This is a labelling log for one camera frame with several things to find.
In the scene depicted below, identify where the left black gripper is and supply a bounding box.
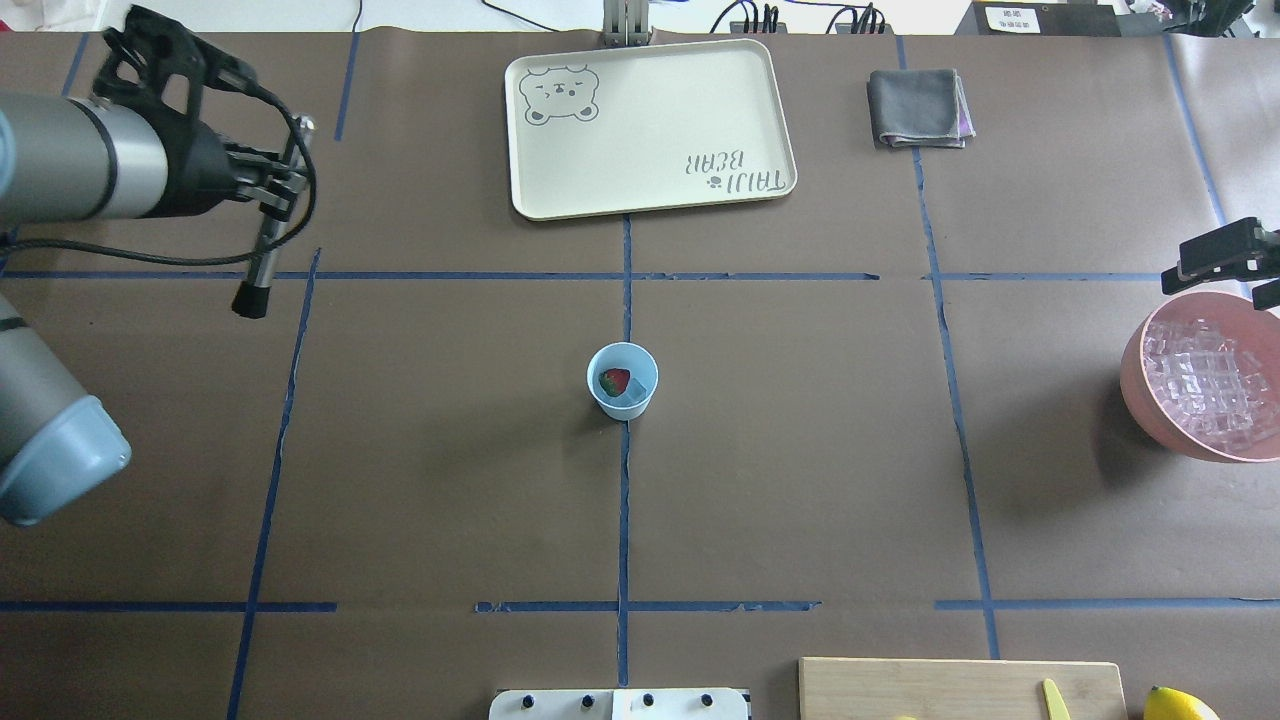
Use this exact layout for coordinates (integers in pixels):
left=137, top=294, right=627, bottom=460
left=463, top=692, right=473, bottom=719
left=150, top=105, right=308, bottom=222

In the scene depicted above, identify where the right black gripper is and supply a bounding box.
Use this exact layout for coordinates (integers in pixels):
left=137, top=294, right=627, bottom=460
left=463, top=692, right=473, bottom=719
left=1161, top=217, right=1280, bottom=311

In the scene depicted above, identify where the metal muddler stick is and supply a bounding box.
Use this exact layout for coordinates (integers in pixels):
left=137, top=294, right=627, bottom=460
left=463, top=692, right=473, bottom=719
left=230, top=114, right=315, bottom=319

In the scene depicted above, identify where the red strawberry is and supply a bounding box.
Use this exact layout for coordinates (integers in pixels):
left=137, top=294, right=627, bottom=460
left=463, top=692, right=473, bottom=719
left=596, top=366, right=632, bottom=398

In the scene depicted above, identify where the blue plastic cup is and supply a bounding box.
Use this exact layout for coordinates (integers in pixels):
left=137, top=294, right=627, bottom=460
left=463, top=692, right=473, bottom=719
left=585, top=342, right=660, bottom=421

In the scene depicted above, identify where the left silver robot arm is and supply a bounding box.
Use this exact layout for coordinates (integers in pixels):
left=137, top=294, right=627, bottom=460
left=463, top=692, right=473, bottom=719
left=1, top=91, right=311, bottom=527

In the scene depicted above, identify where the pile of clear ice cubes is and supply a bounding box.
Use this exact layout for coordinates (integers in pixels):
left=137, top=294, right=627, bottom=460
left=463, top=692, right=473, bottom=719
left=1142, top=318, right=1279, bottom=455

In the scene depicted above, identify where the ice cube in cup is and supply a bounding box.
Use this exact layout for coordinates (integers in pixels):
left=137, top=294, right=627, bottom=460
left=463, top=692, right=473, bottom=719
left=614, top=375, right=652, bottom=407

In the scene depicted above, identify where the pink bowl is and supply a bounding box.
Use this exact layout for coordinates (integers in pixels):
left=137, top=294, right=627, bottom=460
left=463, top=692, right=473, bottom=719
left=1120, top=291, right=1277, bottom=464

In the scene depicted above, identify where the black box with label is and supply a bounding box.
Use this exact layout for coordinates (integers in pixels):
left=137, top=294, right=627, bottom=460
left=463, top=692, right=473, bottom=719
left=954, top=1, right=1123, bottom=37

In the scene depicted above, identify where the cream bear tray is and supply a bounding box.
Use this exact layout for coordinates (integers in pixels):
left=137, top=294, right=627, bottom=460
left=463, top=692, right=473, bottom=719
left=504, top=38, right=797, bottom=222

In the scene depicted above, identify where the folded grey cloth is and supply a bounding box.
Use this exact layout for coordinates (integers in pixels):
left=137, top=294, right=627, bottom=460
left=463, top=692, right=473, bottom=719
left=867, top=68, right=977, bottom=149

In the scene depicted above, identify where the yellow lemon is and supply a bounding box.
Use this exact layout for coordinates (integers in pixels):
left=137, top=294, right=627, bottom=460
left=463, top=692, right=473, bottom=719
left=1142, top=685, right=1220, bottom=720

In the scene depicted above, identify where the yellow knife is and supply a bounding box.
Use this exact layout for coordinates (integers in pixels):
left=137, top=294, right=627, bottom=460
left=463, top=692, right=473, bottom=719
left=1041, top=678, right=1071, bottom=720

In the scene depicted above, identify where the wooden cutting board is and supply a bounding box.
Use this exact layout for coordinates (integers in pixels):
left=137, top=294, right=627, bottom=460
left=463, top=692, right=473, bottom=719
left=797, top=657, right=1129, bottom=719

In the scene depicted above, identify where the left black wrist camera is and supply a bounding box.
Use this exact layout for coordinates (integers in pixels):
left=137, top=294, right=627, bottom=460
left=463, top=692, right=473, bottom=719
left=91, top=5, right=262, bottom=118

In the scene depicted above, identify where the aluminium frame post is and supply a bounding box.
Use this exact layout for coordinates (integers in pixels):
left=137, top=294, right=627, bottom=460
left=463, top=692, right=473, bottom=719
left=602, top=0, right=652, bottom=47

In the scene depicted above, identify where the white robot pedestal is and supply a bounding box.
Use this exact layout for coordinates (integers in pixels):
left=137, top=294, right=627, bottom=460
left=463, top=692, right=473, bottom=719
left=488, top=687, right=753, bottom=719

